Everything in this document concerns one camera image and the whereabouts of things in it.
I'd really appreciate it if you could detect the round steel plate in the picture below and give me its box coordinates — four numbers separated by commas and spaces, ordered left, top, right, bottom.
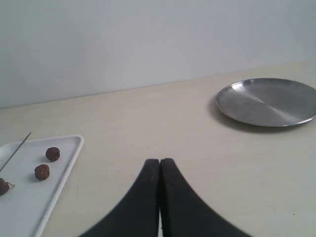
215, 78, 316, 127

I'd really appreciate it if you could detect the dark red bead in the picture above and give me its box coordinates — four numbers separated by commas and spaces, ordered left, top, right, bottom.
45, 147, 60, 162
0, 178, 10, 196
34, 164, 50, 181

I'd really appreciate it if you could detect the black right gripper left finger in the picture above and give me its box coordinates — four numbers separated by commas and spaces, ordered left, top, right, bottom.
81, 159, 160, 237

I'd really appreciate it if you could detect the thin metal skewer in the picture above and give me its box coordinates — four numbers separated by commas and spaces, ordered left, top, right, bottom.
0, 132, 32, 172

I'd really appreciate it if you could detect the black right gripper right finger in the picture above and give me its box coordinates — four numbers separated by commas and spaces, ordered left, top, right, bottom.
160, 158, 249, 237

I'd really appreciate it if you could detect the white rectangular tray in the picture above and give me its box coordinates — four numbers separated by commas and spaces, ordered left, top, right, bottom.
0, 135, 84, 237

